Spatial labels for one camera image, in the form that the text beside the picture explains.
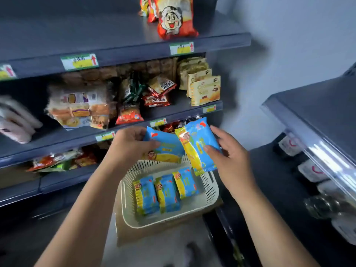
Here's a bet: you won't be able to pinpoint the person's right hand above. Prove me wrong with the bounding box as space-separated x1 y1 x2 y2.
204 126 257 199

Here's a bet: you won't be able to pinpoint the person's left hand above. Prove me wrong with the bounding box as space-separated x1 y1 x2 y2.
109 126 161 176

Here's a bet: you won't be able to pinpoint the blue snack packet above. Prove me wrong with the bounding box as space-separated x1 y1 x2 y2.
141 127 186 164
172 166 200 200
133 176 161 216
174 117 223 177
154 174 181 213

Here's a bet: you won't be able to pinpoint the person's right forearm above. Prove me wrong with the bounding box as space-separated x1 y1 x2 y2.
230 186 321 267

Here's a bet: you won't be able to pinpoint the person's left forearm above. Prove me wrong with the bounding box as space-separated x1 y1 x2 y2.
34 161 132 267

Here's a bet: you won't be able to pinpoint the dark red snack packets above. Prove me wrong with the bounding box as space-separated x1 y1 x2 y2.
162 115 201 134

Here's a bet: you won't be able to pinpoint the red orange snack packet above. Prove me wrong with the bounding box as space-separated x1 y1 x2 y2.
115 104 144 126

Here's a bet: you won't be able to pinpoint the red white snack packet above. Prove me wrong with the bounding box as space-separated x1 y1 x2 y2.
142 94 171 108
147 76 177 99

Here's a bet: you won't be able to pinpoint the white plastic basket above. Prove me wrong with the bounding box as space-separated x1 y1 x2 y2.
120 155 220 229

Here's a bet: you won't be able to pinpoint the dark green snack packets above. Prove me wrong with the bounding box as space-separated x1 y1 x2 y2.
121 70 147 104

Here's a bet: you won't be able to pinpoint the beige biscuit packet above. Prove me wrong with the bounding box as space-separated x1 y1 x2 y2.
189 75 221 107
177 57 210 91
186 68 212 98

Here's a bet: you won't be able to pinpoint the white packet red mark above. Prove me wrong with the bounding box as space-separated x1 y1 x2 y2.
278 134 303 157
297 159 330 183

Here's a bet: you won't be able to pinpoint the pile of clear bread packages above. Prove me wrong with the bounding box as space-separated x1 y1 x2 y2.
45 83 118 130

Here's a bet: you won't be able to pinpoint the brown cardboard box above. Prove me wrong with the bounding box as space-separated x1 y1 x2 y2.
113 185 224 248

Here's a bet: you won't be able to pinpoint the green flat packet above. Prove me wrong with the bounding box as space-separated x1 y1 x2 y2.
38 160 73 173

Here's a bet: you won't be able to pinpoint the red orange flat packet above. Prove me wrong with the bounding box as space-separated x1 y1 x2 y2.
26 155 57 173

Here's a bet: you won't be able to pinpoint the clear plastic bag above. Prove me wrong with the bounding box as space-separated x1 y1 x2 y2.
303 193 344 220

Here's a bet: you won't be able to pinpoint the dark grey shelf unit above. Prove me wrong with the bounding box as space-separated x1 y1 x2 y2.
0 0 252 221

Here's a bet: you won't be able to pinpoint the large red cartoon snack bag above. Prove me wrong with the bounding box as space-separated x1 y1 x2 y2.
154 0 200 40

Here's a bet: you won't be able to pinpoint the pile of white pink packets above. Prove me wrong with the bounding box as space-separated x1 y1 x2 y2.
0 95 44 144

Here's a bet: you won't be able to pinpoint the yellow red snack bag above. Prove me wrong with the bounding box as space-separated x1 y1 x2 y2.
139 0 151 17

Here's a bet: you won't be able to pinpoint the grey shelf unit clear rail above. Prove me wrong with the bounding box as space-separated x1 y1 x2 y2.
204 62 356 267

